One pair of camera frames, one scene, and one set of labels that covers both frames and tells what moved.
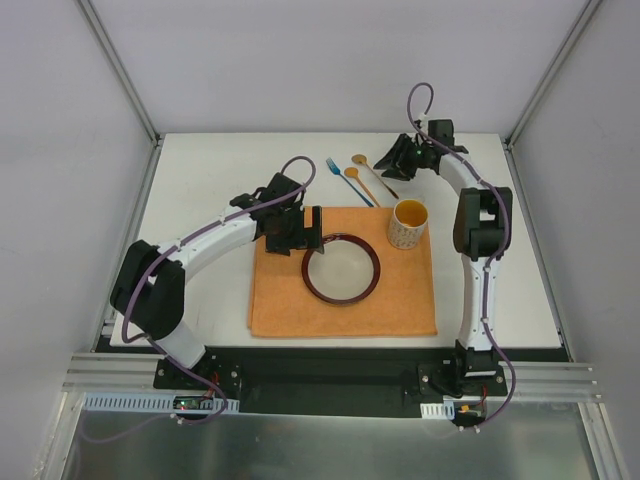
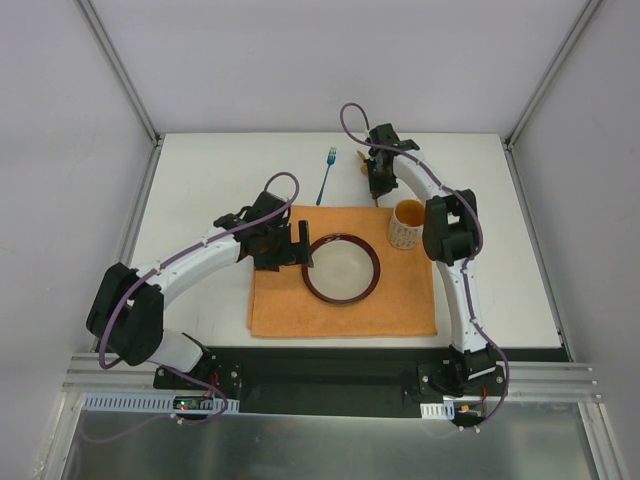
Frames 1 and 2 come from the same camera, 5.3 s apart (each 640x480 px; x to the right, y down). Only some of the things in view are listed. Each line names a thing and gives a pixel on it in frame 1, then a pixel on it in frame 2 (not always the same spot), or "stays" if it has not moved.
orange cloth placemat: [403, 303] stays
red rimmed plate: [346, 273] stays
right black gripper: [401, 158] -> [378, 181]
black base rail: [318, 382] stays
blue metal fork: [336, 171] -> [331, 157]
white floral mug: [407, 224] stays
